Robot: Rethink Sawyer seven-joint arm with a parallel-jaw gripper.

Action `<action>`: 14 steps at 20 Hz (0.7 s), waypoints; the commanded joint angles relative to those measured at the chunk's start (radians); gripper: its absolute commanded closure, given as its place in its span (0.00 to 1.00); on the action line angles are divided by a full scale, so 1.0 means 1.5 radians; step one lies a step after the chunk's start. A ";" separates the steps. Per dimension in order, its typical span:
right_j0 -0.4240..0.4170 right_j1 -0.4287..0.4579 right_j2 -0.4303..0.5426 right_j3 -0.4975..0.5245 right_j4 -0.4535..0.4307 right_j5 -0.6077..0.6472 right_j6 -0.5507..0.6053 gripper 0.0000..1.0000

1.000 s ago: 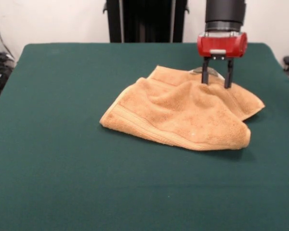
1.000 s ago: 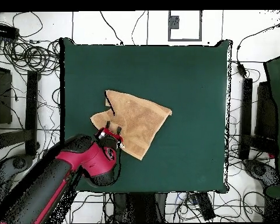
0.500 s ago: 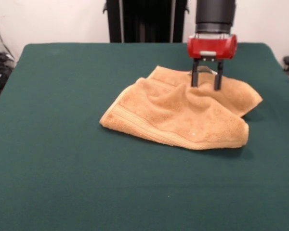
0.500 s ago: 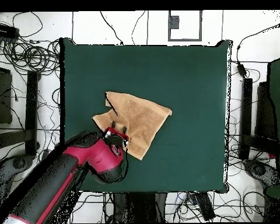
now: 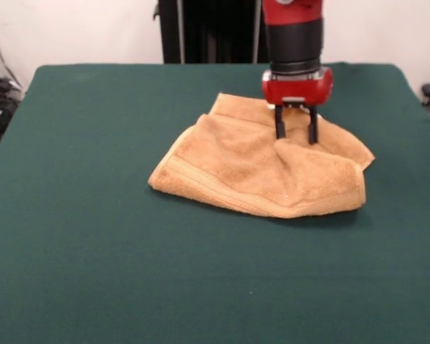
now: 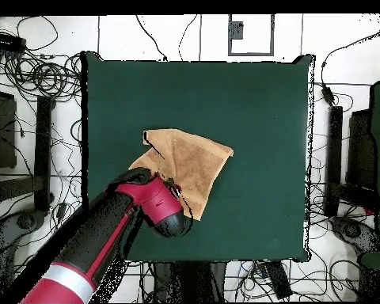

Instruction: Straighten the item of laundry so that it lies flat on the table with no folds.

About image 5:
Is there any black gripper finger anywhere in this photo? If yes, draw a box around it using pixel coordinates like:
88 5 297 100
274 103 287 140
307 105 320 145

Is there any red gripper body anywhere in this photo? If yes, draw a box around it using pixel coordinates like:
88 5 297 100
261 67 334 108

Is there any orange terry towel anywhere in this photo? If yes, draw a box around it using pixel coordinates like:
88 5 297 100
148 92 376 219

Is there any dark green table cloth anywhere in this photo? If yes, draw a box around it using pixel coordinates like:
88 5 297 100
0 62 430 344

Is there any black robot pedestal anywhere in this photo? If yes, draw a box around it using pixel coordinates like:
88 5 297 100
152 0 273 65

